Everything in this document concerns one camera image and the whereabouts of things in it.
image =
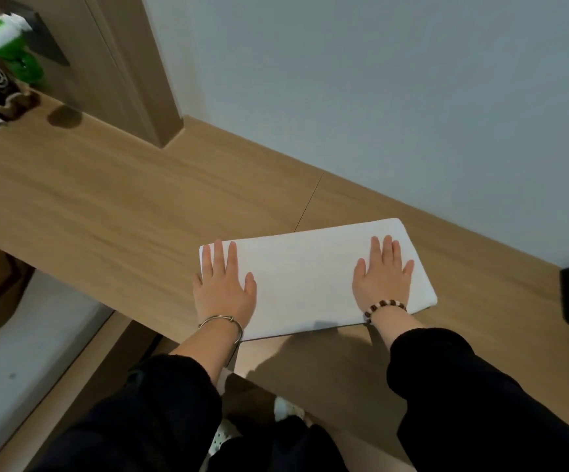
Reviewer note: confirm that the person's left hand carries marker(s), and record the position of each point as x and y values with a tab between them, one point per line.
223	297

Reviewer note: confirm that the white towel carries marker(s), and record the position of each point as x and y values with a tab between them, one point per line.
309	277

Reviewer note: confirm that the person's left thumb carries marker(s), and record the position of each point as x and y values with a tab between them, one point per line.
250	285

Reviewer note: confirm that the person's black trousers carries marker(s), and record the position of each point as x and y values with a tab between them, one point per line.
284	449

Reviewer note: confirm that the person's left little finger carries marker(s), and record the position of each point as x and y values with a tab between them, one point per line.
197	284

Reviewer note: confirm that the person's right forearm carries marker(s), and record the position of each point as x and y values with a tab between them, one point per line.
461	398

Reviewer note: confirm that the wooden wall pillar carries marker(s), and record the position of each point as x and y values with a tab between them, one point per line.
127	68

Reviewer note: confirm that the person's right thumb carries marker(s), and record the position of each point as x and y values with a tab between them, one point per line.
360	270

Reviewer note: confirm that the white mattress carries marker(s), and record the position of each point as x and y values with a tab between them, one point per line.
24	358

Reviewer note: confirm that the silver bangle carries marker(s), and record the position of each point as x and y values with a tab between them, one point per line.
230	320

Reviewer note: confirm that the wooden bed frame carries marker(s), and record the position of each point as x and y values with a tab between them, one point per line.
68	388

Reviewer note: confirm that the person's left middle finger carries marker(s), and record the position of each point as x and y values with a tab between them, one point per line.
219	258

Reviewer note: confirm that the person's right little finger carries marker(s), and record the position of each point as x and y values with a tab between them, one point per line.
407	269

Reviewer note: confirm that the person's right middle finger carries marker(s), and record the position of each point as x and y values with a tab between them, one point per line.
387	250

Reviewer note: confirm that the person's left forearm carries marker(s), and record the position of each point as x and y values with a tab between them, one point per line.
166	403

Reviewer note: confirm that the white perforated shoe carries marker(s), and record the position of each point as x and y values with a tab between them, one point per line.
221	435
287	408

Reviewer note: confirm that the green and white spray bottle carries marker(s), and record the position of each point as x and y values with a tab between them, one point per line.
6	46

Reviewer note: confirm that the person's right hand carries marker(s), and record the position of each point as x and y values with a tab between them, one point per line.
383	285

